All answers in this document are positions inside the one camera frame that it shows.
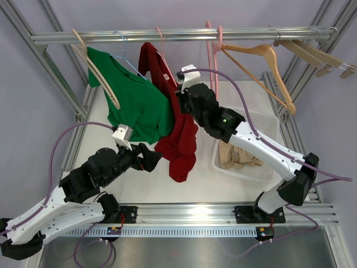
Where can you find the white plastic basket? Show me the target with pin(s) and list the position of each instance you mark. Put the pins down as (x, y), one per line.
(266, 124)

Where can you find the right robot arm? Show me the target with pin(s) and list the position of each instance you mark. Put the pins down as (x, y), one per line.
(296, 170)

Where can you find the aluminium front rail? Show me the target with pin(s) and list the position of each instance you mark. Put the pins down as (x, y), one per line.
(219, 214)

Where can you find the wooden hanger with bar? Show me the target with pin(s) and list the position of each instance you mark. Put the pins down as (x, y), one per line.
(269, 55)

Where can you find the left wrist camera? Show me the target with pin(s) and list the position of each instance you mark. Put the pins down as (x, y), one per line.
(122, 136)

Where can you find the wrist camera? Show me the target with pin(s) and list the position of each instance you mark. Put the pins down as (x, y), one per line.
(189, 75)
(122, 136)

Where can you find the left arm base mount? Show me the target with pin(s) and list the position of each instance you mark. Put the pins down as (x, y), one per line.
(127, 213)

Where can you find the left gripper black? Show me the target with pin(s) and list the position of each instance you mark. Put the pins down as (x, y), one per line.
(150, 158)

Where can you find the aluminium hanging rail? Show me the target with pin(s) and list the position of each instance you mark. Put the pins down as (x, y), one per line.
(193, 34)

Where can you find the green t shirt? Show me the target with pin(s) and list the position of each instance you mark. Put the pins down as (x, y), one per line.
(142, 106)

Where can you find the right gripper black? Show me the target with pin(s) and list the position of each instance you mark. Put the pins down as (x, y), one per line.
(182, 96)

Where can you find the pink plastic hanger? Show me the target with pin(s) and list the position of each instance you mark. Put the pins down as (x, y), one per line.
(212, 49)

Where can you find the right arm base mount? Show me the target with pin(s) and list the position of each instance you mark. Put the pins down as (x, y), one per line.
(246, 214)

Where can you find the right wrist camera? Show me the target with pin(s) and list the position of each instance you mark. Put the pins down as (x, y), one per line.
(189, 75)

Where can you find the white slotted cable duct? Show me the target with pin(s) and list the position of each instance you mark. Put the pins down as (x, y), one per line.
(173, 232)

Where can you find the tan clip hanger near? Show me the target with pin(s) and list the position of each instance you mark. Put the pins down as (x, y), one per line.
(313, 56)

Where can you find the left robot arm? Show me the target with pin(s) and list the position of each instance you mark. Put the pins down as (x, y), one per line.
(75, 202)

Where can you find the pink wire hanger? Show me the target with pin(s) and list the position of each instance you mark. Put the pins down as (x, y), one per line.
(162, 54)

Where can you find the beige plastic hanger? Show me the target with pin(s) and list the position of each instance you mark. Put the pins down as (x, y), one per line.
(82, 52)

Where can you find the tan clip hanger far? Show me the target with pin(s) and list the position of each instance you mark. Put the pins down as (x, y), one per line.
(348, 70)

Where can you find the beige t shirt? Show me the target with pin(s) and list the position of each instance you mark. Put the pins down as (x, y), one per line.
(231, 156)

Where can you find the tan clip hanger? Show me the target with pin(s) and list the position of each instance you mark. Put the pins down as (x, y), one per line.
(348, 70)
(313, 56)

